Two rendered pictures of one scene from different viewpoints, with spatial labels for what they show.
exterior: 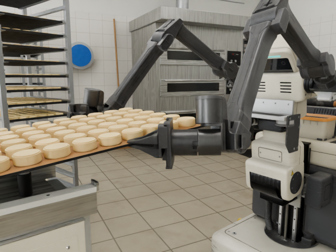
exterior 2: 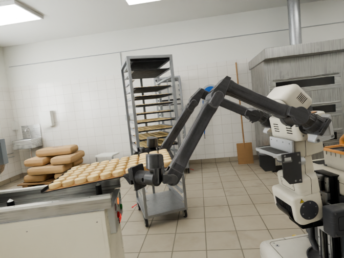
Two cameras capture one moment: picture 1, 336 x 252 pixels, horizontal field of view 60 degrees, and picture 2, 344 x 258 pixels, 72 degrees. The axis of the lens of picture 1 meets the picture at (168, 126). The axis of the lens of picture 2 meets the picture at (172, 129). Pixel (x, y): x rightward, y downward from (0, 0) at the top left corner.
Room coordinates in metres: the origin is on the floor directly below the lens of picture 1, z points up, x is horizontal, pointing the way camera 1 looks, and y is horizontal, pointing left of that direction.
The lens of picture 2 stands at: (-0.11, -0.68, 1.26)
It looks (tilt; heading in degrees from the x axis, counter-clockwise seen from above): 5 degrees down; 34
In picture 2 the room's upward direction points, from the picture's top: 6 degrees counter-clockwise
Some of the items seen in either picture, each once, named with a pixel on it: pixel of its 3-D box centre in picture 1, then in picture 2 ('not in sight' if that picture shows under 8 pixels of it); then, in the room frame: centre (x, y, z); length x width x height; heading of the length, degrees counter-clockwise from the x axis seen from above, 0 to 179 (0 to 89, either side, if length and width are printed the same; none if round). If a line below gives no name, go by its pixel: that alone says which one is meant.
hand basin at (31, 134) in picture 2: not in sight; (30, 137); (2.56, 4.87, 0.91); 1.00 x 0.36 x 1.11; 117
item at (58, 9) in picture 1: (40, 13); (162, 80); (2.25, 0.94, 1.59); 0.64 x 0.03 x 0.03; 50
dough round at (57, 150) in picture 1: (57, 150); (92, 177); (0.56, 0.22, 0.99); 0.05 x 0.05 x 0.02
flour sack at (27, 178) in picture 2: not in sight; (44, 173); (2.40, 4.22, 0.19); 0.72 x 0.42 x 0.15; 29
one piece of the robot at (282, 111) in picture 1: (267, 123); (279, 157); (1.29, -0.45, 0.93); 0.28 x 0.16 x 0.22; 39
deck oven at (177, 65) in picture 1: (189, 85); (304, 108); (4.70, -0.34, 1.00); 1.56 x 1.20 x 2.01; 117
